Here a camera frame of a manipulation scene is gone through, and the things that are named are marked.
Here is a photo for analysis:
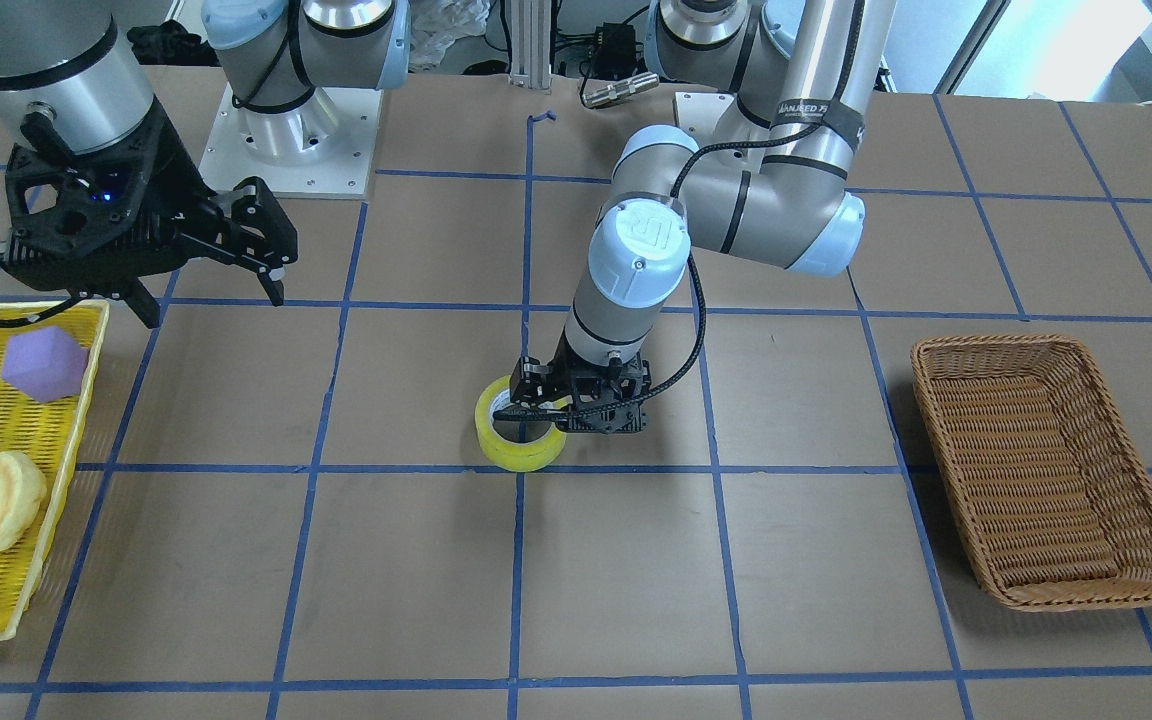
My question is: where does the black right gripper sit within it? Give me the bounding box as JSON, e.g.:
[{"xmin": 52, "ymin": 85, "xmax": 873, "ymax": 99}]
[{"xmin": 3, "ymin": 100, "xmax": 298, "ymax": 329}]

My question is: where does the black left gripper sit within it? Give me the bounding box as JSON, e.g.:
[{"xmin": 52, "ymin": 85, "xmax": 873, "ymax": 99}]
[{"xmin": 492, "ymin": 350, "xmax": 652, "ymax": 434}]

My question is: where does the yellow tape roll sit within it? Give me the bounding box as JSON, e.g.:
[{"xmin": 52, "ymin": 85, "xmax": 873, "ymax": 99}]
[{"xmin": 473, "ymin": 376, "xmax": 567, "ymax": 473}]

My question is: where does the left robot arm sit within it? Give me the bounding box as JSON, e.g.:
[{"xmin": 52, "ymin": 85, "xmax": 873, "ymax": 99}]
[{"xmin": 492, "ymin": 1, "xmax": 895, "ymax": 434}]

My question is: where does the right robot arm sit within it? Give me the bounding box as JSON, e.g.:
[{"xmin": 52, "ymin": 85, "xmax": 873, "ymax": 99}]
[{"xmin": 0, "ymin": 1, "xmax": 410, "ymax": 328}]

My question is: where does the purple foam block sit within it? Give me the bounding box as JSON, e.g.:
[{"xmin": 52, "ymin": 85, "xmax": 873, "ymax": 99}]
[{"xmin": 0, "ymin": 325, "xmax": 90, "ymax": 404}]

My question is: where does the yellow plastic basket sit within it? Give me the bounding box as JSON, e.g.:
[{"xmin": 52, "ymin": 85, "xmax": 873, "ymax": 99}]
[{"xmin": 0, "ymin": 300, "xmax": 109, "ymax": 641}]

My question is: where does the pale toy banana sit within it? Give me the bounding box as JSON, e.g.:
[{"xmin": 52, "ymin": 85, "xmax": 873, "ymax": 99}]
[{"xmin": 0, "ymin": 450, "xmax": 50, "ymax": 552}]

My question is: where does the brown wicker basket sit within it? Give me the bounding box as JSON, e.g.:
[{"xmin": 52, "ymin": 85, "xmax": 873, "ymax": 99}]
[{"xmin": 910, "ymin": 334, "xmax": 1152, "ymax": 612}]

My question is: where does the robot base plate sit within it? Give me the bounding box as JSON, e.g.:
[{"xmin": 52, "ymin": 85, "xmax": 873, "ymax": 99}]
[{"xmin": 198, "ymin": 88, "xmax": 387, "ymax": 200}]

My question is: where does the aluminium frame post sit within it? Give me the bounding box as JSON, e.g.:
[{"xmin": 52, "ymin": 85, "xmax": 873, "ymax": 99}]
[{"xmin": 502, "ymin": 0, "xmax": 554, "ymax": 94}]

